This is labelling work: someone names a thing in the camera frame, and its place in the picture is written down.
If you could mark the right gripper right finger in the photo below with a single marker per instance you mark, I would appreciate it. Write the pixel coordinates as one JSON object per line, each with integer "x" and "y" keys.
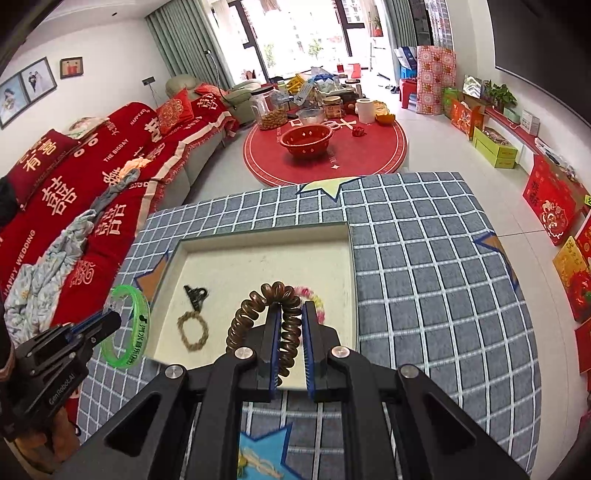
{"x": 397, "y": 423}

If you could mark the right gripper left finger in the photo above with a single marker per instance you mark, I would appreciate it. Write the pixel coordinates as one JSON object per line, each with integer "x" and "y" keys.
{"x": 184, "y": 424}

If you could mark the green translucent bangle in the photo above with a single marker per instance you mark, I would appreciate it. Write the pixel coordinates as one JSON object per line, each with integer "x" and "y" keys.
{"x": 139, "y": 321}

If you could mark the grey-green jewelry tray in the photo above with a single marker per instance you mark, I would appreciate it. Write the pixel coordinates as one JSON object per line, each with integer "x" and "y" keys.
{"x": 312, "y": 262}

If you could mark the light blue floral blanket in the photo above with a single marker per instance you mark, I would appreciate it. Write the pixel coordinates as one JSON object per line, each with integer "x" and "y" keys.
{"x": 32, "y": 299}

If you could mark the black hair clip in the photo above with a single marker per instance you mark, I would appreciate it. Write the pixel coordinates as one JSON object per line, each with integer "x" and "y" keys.
{"x": 196, "y": 297}

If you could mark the red wedding sofa cover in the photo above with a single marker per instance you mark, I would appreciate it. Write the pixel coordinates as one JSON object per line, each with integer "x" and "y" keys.
{"x": 129, "y": 138}

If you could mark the red gift box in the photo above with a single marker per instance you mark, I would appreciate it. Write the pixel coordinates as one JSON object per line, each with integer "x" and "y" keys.
{"x": 555, "y": 198}

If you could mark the double framed wedding photo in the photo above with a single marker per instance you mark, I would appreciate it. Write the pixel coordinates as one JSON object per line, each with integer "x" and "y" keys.
{"x": 25, "y": 88}

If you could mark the red embroidered cushion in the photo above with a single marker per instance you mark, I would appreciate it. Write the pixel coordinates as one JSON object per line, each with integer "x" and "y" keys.
{"x": 174, "y": 112}

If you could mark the green gift box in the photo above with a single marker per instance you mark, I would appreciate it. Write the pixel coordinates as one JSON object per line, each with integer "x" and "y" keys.
{"x": 495, "y": 148}

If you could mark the small red framed picture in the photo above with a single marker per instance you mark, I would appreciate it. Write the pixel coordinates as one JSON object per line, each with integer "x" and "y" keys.
{"x": 71, "y": 67}

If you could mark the red colander bowl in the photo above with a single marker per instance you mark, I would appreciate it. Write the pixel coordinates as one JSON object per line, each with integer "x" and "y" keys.
{"x": 307, "y": 141}

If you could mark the grey-green armchair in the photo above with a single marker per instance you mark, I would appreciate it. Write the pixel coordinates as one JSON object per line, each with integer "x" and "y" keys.
{"x": 236, "y": 98}

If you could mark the white cylindrical container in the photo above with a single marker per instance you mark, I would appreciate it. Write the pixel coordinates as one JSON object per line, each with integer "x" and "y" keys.
{"x": 365, "y": 109}

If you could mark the potted green plant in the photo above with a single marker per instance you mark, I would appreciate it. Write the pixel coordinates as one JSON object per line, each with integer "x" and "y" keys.
{"x": 500, "y": 96}

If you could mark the green curtain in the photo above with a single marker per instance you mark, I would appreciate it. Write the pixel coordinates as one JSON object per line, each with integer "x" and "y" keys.
{"x": 186, "y": 42}

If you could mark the red floral wrapped box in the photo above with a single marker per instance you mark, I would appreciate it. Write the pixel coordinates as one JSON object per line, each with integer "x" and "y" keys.
{"x": 437, "y": 70}

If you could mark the wall mounted black television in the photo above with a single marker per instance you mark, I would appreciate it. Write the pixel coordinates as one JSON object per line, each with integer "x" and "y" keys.
{"x": 546, "y": 44}

